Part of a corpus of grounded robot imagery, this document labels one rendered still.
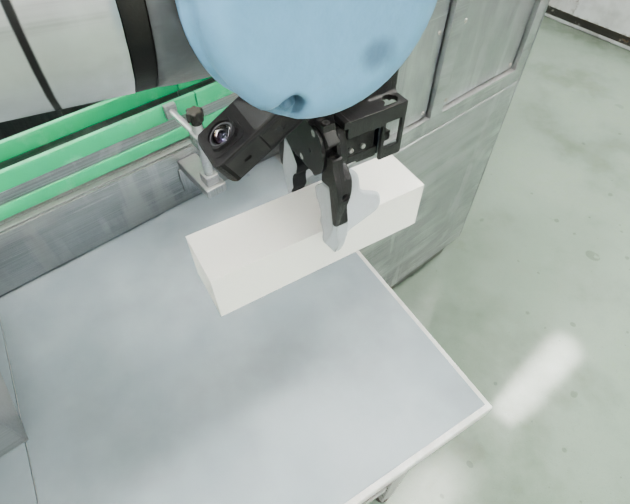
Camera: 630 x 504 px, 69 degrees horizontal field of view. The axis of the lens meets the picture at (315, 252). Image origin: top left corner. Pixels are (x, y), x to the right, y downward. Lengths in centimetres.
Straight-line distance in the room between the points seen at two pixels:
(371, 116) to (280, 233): 14
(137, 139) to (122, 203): 12
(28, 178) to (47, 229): 10
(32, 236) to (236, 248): 53
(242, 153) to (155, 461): 50
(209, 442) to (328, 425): 17
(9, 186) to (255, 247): 52
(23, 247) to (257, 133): 64
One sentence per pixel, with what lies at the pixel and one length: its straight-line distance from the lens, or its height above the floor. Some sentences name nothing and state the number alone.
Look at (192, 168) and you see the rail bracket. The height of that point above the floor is 86.
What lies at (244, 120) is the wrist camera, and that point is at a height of 123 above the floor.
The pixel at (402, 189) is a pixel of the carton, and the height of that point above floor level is 110.
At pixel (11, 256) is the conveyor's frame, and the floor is 83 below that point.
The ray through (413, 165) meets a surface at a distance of 119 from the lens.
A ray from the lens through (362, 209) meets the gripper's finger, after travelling 43.
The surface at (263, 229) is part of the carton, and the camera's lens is 44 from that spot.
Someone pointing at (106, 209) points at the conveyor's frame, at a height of 83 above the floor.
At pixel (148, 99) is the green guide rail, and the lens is 95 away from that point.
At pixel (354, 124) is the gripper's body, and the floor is 122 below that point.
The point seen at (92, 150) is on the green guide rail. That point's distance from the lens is 87.
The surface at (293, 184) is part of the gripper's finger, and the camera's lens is 46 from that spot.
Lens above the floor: 143
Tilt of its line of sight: 52 degrees down
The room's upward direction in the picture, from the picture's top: straight up
